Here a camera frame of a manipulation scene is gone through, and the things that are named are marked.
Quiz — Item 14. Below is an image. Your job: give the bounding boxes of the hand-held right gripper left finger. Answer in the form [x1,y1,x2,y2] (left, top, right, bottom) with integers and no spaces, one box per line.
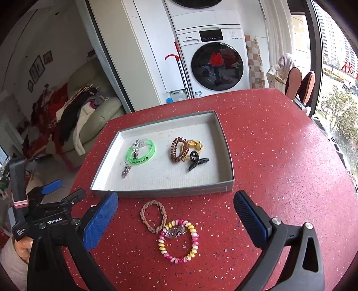
[27,191,119,291]

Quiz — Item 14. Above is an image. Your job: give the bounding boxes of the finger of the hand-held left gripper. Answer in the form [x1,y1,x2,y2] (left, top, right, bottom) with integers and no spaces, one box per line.
[39,188,87,214]
[26,180,62,202]

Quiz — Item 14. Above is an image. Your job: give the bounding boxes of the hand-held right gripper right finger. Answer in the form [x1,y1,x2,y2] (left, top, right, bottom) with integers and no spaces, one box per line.
[233,191,325,291]

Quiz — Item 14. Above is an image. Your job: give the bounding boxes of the brown braided hair tie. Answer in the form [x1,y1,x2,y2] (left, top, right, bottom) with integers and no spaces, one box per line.
[139,200,167,233]

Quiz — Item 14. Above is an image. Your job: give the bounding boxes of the pink yellow spiral hair tie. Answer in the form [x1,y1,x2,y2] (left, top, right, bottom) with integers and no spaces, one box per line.
[158,220,200,265]

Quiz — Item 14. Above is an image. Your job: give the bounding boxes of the green translucent bangle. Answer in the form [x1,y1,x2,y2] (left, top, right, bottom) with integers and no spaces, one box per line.
[126,138,156,165]

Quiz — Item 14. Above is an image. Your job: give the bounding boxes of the silver rhinestone hair clip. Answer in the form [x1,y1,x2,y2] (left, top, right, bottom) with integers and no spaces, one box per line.
[164,226,187,240]

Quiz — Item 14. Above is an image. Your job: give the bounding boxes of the black claw hair clip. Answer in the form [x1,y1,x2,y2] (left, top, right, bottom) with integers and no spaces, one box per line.
[187,150,210,172]

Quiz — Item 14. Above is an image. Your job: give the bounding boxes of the grey shallow tray box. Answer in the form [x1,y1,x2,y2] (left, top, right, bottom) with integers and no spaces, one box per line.
[90,110,235,199]

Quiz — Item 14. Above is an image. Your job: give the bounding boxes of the yellow beaded hair tie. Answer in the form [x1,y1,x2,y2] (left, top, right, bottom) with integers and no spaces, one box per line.
[183,139,204,154]

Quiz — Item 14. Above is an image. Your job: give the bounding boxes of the brown spiral hair tie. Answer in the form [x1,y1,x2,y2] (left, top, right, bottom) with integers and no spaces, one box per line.
[170,137,191,163]

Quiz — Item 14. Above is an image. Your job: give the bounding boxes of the person's left forearm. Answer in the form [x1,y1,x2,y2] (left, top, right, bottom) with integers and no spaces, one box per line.
[0,238,30,291]

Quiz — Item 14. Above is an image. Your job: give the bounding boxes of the person's left hand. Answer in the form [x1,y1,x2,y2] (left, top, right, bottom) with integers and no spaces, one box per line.
[14,237,33,264]

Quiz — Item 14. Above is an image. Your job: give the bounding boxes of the white garment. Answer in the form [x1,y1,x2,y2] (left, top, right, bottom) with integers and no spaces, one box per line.
[74,108,97,156]

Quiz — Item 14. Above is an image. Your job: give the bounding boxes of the dark clothes pile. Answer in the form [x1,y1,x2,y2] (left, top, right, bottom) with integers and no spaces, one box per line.
[57,91,105,143]

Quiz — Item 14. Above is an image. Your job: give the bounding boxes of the red blanket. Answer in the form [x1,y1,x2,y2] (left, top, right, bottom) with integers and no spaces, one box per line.
[24,84,69,157]

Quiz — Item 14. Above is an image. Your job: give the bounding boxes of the pale green sofa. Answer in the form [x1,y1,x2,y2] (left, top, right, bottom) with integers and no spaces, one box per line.
[46,60,126,168]

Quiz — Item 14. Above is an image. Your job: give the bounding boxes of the brown padded chair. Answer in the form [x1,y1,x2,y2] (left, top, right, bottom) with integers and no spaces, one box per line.
[285,67,303,98]
[297,71,315,104]

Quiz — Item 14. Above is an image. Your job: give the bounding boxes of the white plastic jug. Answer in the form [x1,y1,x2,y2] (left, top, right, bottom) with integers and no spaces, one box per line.
[167,90,186,104]

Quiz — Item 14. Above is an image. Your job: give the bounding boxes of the beige cloth bag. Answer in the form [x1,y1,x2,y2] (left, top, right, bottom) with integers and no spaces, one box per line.
[266,53,294,96]

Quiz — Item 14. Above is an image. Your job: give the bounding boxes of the white front-load washing machine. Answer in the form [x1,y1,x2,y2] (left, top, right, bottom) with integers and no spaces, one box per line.
[176,25,251,99]

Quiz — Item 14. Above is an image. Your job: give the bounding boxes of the checkered beige panel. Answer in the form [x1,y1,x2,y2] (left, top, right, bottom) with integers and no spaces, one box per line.
[245,35,266,89]

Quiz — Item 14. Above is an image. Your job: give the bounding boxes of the white tall cabinet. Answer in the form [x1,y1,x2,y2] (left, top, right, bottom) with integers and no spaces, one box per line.
[89,0,181,112]

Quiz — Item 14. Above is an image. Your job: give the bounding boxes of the red window sticker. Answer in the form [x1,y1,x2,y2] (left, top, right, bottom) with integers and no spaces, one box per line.
[337,60,358,79]

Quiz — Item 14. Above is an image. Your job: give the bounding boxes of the red-handled mop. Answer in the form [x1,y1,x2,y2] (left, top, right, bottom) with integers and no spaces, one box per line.
[164,41,193,100]

